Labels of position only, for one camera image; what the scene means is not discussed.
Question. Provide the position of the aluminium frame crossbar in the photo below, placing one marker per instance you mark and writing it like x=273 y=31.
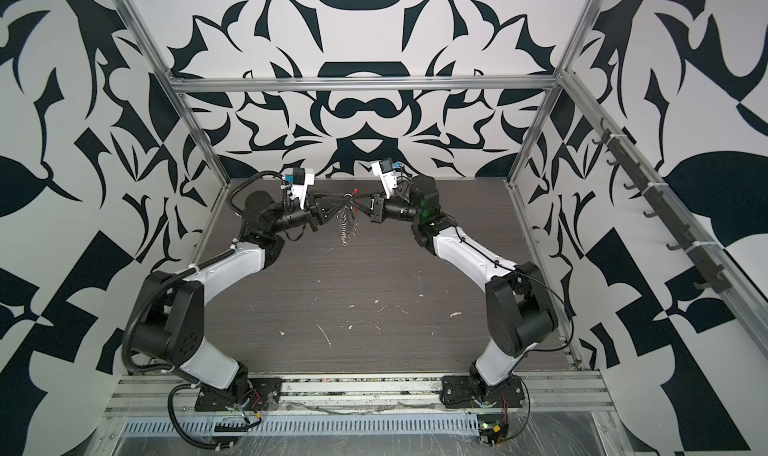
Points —
x=187 y=86

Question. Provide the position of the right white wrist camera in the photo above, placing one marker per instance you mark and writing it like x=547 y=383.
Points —
x=385 y=170

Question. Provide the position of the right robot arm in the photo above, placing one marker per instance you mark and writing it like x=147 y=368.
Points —
x=520 y=309

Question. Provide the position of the black wall hook rack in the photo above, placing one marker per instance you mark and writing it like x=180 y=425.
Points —
x=666 y=206

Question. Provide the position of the white slotted cable duct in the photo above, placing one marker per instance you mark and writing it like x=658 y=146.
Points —
x=314 y=425

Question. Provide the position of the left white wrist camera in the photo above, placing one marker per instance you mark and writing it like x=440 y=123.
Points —
x=297 y=182

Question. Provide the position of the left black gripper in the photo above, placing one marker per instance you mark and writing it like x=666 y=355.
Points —
x=317 y=210

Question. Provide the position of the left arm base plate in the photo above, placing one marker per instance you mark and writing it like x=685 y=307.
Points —
x=240 y=393

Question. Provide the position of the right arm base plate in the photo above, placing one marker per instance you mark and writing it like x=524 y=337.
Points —
x=466 y=391

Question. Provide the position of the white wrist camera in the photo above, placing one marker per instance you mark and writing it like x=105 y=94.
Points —
x=297 y=182
x=385 y=170

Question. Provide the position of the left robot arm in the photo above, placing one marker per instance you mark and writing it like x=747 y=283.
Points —
x=166 y=329

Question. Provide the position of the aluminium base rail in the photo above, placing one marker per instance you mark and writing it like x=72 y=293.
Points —
x=369 y=393

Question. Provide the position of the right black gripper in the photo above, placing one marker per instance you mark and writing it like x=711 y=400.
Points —
x=376 y=214

